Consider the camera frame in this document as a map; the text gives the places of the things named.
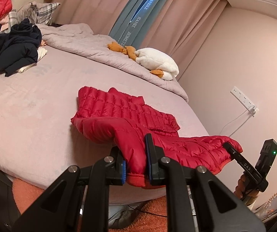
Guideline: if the white plush goose toy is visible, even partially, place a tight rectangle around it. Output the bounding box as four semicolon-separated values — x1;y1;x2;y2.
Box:
107;42;179;81

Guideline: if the person right hand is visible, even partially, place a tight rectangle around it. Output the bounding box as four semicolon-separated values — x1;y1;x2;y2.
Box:
233;175;259;199

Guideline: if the dark navy garment pile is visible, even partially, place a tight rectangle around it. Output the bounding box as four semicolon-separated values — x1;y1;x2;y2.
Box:
0;21;42;77

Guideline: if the white garment under pile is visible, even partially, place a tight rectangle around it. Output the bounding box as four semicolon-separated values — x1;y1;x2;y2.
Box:
16;47;47;73

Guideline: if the plaid pillow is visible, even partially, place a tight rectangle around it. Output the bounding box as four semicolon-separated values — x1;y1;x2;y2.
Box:
8;2;60;28

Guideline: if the white power cable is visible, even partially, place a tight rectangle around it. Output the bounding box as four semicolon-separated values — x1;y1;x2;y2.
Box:
219;108;257;138

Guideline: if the orange fluffy rug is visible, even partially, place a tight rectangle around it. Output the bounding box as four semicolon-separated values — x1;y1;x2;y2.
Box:
12;179;167;231

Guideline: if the blue grey curtain panel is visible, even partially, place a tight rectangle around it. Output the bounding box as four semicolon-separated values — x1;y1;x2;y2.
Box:
109;0;167;49

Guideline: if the grey folded duvet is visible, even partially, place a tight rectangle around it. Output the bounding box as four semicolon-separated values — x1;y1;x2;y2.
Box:
37;23;189;102

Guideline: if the white wall power strip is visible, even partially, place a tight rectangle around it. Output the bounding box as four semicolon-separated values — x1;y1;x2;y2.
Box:
231;86;257;117

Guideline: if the pink curtain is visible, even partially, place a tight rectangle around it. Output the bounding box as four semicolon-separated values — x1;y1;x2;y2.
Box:
53;0;227;73

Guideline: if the pink bed mattress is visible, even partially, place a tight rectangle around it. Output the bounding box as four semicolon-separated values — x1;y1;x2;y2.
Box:
0;45;208;189

